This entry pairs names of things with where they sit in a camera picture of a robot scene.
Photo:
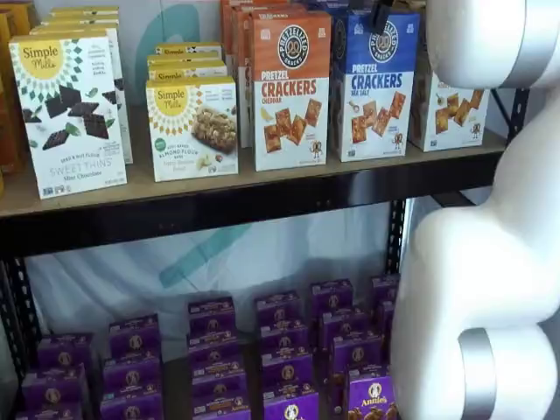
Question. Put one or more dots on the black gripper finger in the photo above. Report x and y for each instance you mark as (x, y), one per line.
(380, 17)

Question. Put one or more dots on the blue sea salt crackers box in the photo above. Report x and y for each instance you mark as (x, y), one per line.
(376, 109)
(345, 5)

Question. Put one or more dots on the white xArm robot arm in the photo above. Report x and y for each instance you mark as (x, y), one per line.
(481, 262)

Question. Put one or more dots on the tan honey mustard crackers box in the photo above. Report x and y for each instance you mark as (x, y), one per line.
(455, 114)

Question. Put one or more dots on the orange cheddar crackers box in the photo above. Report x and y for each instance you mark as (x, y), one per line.
(241, 44)
(289, 131)
(226, 26)

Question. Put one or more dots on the Simple Mills almond bars box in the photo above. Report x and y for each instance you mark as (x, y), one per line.
(192, 153)
(188, 72)
(188, 48)
(184, 57)

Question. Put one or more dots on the wooden shelf board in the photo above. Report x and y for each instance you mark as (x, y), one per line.
(197, 188)

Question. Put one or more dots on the purple Annie's snack box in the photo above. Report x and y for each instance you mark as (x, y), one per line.
(343, 324)
(63, 352)
(221, 411)
(386, 317)
(219, 387)
(213, 343)
(131, 376)
(291, 409)
(372, 402)
(283, 339)
(48, 413)
(286, 372)
(216, 365)
(52, 389)
(356, 354)
(131, 409)
(211, 317)
(332, 297)
(133, 339)
(385, 289)
(277, 308)

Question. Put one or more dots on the Simple Mills sweet thins box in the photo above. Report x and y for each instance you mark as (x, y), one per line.
(79, 21)
(65, 153)
(83, 9)
(127, 131)

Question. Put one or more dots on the dark orange snack box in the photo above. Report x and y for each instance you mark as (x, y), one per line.
(24, 17)
(9, 109)

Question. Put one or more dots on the white backdrop sheet teal logo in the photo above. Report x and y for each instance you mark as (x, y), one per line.
(131, 271)

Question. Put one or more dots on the black metal shelf frame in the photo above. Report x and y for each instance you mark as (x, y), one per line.
(219, 210)

